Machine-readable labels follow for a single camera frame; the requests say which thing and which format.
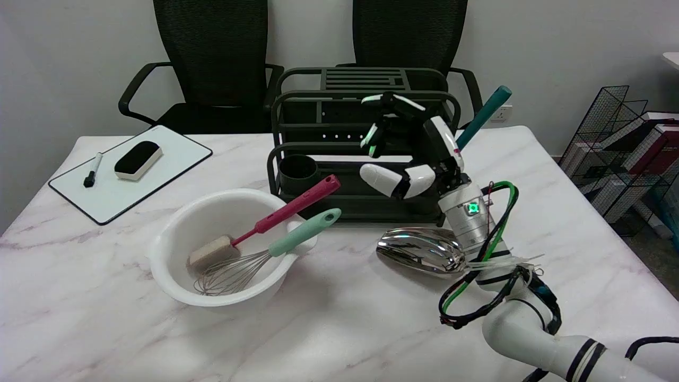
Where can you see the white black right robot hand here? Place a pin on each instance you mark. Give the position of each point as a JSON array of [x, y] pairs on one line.
[[443, 143]]

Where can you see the blue sponge bottle brush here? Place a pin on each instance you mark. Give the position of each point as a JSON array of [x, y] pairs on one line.
[[485, 116]]

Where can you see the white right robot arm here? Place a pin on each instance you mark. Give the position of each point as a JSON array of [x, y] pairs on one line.
[[467, 225]]

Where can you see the pink sponge bottle brush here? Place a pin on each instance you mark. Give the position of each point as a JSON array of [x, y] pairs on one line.
[[286, 212]]

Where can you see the dark green dish rack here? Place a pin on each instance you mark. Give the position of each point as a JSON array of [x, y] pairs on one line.
[[350, 204]]

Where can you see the shiny steel scoop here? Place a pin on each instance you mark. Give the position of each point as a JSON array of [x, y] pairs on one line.
[[419, 252]]

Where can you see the black mesh office chair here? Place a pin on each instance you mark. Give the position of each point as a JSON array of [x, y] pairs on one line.
[[212, 53], [408, 32]]

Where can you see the dark green utensil cup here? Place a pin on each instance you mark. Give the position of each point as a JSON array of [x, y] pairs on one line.
[[298, 175]]

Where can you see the dark red book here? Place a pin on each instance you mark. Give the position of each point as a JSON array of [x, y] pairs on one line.
[[658, 151]]

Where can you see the white table corner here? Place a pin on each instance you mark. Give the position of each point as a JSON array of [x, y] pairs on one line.
[[672, 58]]

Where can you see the small whiteboard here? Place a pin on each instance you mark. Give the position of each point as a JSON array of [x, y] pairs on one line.
[[180, 154]]

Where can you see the white plastic bowl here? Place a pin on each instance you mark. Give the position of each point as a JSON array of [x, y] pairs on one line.
[[175, 276]]

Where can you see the black white board eraser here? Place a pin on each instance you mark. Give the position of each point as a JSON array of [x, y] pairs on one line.
[[137, 159]]

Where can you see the black whiteboard marker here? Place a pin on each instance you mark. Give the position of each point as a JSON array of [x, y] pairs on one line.
[[93, 171]]

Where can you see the white wall socket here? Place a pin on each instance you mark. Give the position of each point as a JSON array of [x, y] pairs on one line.
[[503, 113]]

